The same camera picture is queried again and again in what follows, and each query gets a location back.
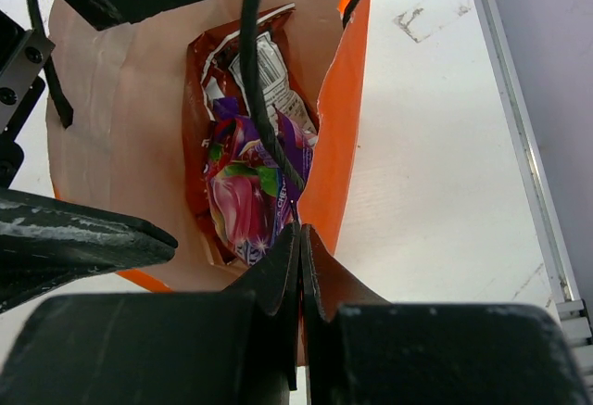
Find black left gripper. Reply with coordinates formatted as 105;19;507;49
0;0;274;188

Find red brown snack bag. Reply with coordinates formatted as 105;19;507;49
182;4;319;268

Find orange paper bag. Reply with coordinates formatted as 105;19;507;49
46;0;371;292

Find aluminium table edge rail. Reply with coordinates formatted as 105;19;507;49
467;0;593;346

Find purple Fox's candy bag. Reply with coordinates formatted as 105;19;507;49
205;97;301;266

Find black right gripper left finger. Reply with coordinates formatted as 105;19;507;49
1;224;300;404

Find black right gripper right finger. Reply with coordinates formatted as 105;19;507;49
300;225;592;404

